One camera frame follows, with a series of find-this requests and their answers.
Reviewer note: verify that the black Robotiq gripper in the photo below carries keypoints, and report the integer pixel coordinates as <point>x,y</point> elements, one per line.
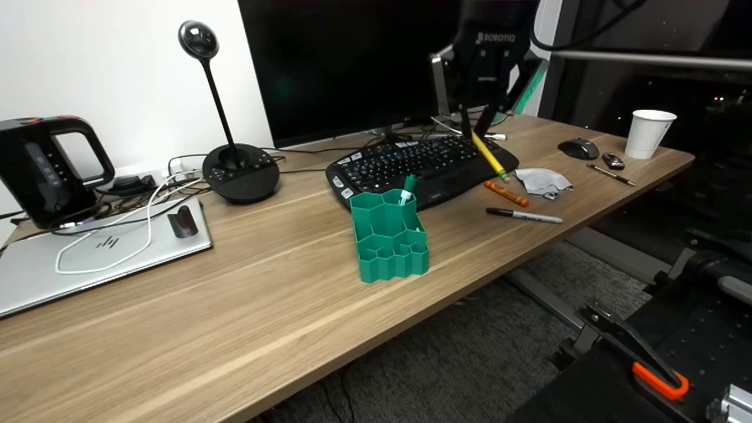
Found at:
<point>495,55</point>

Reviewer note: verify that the yellow pencil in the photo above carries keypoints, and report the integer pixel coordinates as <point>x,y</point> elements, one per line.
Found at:
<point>489,157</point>

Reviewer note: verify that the green honeycomb pen holder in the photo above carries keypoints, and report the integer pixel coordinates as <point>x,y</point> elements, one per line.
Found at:
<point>389,250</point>

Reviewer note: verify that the orange marker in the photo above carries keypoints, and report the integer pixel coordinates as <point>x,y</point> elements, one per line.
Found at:
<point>505,194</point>

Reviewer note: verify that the black ergonomic keyboard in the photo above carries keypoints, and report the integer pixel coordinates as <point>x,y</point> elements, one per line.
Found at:
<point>415,168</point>

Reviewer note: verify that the crumpled grey cloth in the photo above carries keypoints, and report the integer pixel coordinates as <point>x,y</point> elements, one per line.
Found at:
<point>542,182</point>

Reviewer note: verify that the black computer mouse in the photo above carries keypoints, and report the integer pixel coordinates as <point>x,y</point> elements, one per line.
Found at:
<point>579,148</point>

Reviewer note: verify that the black marker with white barrel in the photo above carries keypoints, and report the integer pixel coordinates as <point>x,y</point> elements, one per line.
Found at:
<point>524,215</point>

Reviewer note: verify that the large black computer monitor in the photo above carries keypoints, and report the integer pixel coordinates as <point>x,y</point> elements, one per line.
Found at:
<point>354,61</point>

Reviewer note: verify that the small black key fob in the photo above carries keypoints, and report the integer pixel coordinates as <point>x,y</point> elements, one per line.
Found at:
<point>611,161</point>

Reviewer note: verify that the thin black pen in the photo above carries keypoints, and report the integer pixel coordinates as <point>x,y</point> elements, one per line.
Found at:
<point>611,174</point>

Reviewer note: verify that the white paper cup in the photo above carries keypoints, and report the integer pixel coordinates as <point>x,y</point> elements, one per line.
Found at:
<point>650,134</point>

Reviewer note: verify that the silver horizontal metal bar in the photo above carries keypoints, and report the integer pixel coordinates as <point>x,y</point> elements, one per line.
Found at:
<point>672,59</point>

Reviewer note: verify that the black conference webcam on stand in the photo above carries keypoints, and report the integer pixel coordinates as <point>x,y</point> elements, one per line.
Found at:
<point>236,173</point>

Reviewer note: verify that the white power adapter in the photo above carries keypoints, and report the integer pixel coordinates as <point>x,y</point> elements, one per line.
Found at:
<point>183,166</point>

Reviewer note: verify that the small black adapter block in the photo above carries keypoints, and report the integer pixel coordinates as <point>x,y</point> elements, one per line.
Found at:
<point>182,222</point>

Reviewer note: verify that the black perforated robot table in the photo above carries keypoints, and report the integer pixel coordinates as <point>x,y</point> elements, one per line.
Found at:
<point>705,344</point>

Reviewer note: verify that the silver HP laptop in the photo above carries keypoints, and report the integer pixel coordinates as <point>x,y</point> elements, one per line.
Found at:
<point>48,274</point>

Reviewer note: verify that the silver aluminium bracket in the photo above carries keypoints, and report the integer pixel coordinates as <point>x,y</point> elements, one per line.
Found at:
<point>732,403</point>

